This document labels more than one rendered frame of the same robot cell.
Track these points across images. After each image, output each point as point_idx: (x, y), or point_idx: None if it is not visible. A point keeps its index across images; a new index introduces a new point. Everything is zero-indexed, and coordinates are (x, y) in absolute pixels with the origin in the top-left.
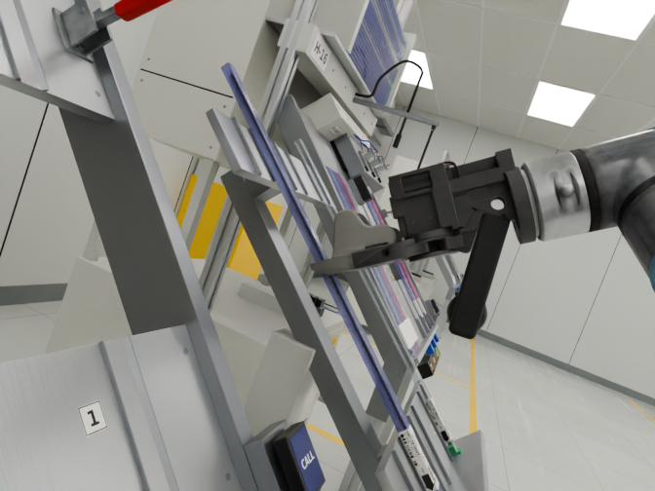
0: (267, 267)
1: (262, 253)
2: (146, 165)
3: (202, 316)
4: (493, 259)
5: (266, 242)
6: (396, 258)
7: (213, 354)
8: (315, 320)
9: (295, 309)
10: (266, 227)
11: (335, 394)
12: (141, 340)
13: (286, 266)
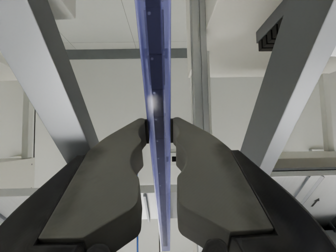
0: (81, 100)
1: (85, 114)
2: (275, 162)
3: (320, 63)
4: None
5: (85, 127)
6: (327, 237)
7: None
8: (17, 26)
9: (55, 48)
10: (87, 142)
11: None
12: None
13: (70, 106)
